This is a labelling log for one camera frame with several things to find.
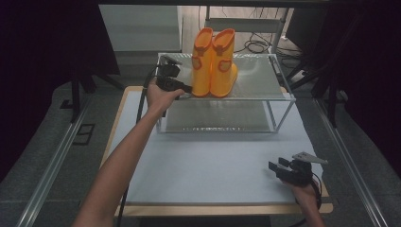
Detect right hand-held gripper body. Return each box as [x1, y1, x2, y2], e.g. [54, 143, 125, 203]
[282, 151, 329, 186]

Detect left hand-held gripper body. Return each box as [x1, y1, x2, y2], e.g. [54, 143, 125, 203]
[155, 54, 183, 93]

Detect yellow rubber rain boot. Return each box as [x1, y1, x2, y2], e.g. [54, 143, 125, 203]
[190, 26, 215, 98]
[209, 27, 239, 99]

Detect two-tier metal shoe rack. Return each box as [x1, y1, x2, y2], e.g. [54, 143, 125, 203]
[148, 52, 297, 134]

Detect person's right hand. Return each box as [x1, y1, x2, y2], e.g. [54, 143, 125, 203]
[283, 179, 319, 206]

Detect person's left hand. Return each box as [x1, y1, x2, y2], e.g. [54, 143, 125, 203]
[146, 77, 186, 115]

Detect grey cabinet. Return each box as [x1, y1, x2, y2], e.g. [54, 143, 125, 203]
[98, 4, 184, 53]

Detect white table mat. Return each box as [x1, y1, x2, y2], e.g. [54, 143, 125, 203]
[107, 90, 329, 206]

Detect black stand legs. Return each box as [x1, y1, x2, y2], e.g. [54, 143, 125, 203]
[287, 55, 348, 129]
[69, 70, 125, 125]

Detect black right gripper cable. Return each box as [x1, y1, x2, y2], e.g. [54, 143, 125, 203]
[310, 171, 323, 211]

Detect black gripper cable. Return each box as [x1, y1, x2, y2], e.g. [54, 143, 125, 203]
[115, 64, 160, 227]
[310, 171, 323, 211]

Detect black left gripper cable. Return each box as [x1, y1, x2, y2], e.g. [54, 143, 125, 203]
[115, 64, 160, 227]

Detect aluminium floor rail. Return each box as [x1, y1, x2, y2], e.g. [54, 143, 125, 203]
[16, 94, 93, 227]
[314, 97, 390, 227]

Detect black floor cables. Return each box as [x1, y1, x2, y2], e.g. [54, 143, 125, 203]
[198, 6, 305, 61]

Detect grey metal frame stand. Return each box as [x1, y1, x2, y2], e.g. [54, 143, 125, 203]
[203, 5, 290, 55]

